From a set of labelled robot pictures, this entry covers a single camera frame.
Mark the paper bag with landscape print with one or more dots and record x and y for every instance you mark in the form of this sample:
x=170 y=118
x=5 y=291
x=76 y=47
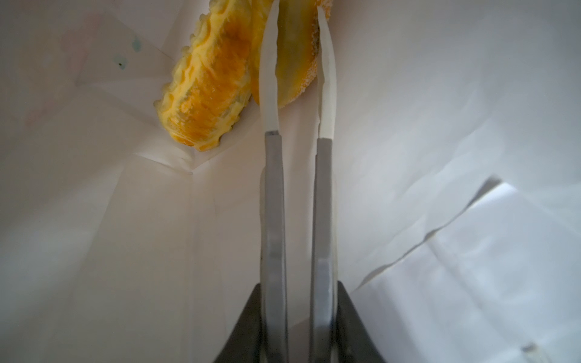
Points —
x=456 y=184

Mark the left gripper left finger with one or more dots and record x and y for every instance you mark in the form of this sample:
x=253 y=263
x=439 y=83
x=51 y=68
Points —
x=244 y=342

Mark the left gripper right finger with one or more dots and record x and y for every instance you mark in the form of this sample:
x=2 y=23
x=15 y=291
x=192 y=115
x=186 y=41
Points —
x=354 y=344

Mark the fake oval sugared bread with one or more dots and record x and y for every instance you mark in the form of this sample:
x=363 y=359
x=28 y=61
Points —
x=218 y=72

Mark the metal tongs with white tips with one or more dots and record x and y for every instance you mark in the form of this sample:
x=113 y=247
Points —
x=298 y=269

